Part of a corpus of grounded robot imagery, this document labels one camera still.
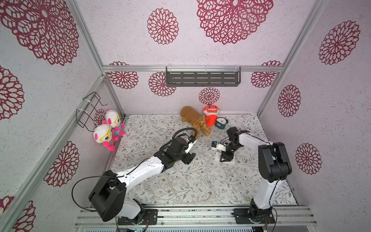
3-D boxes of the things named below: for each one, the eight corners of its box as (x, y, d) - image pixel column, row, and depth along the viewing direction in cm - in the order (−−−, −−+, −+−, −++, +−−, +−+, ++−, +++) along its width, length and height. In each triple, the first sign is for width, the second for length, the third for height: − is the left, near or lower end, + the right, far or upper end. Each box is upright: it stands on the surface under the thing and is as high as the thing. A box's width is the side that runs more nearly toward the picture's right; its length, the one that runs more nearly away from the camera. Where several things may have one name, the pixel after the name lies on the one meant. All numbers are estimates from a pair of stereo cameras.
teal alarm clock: (212, 126, 116) (213, 121, 112) (218, 119, 121) (219, 115, 117) (222, 131, 113) (223, 127, 109) (227, 124, 117) (229, 120, 113)
